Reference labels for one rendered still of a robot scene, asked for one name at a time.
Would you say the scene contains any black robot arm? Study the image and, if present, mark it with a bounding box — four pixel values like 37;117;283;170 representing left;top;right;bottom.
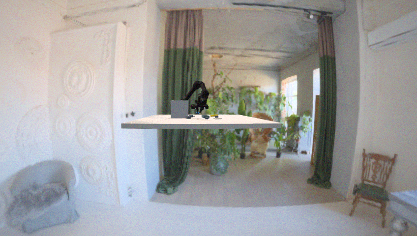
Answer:
181;81;209;105

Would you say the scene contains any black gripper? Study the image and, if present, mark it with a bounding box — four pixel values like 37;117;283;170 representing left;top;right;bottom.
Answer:
190;101;209;113

